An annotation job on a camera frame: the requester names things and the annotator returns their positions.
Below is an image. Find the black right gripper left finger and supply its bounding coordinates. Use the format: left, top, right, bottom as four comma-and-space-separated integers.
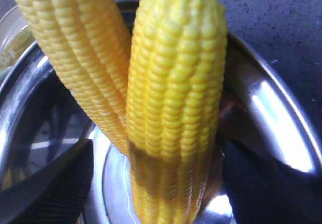
1, 139, 94, 223

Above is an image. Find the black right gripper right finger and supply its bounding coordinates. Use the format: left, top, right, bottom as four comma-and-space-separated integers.
222, 141, 321, 223

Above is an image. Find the bright yellow corn cob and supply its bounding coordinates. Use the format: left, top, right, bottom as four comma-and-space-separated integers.
126, 0, 227, 223

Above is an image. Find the orange-yellow corn cob back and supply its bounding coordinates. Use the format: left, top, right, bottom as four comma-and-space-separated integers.
15, 0, 131, 154

